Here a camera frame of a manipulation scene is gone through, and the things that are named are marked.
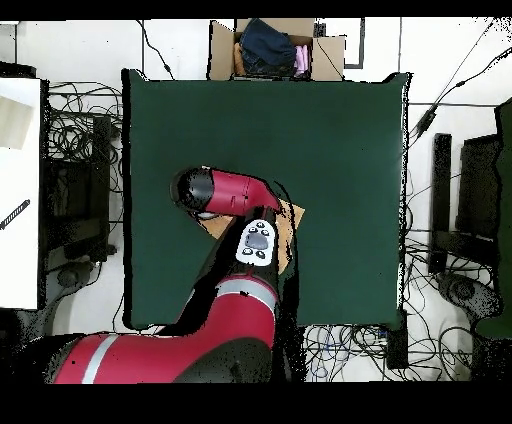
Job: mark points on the black chair frame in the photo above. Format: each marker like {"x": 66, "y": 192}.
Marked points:
{"x": 442, "y": 180}

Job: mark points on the dark green fabric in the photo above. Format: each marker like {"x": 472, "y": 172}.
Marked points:
{"x": 506, "y": 200}

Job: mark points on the tan terry towel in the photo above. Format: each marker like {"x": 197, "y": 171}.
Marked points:
{"x": 218, "y": 226}

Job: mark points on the black equipment cart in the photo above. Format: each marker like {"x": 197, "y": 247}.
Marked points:
{"x": 80, "y": 200}

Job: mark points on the dark blue jeans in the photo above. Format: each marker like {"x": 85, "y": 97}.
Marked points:
{"x": 266, "y": 46}

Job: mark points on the grey chair base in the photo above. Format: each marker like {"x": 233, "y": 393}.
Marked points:
{"x": 68, "y": 278}

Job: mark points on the tan garment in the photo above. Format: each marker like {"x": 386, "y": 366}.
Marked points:
{"x": 238, "y": 60}

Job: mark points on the pink garment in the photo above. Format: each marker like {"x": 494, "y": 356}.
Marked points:
{"x": 302, "y": 60}

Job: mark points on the white desk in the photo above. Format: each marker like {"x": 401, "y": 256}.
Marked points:
{"x": 20, "y": 260}

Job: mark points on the dark green table cloth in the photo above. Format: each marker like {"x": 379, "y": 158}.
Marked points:
{"x": 300, "y": 140}

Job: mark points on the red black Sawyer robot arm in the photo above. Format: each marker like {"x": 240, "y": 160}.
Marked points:
{"x": 232, "y": 320}

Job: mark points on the black striped tool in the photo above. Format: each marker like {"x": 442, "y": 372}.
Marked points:
{"x": 15, "y": 214}

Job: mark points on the brown cardboard box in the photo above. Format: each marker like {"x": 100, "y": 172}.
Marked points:
{"x": 220, "y": 52}

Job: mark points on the beige paper sheet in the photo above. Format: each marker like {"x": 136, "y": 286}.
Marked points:
{"x": 14, "y": 124}

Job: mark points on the black chair base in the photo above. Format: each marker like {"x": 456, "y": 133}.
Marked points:
{"x": 462, "y": 290}

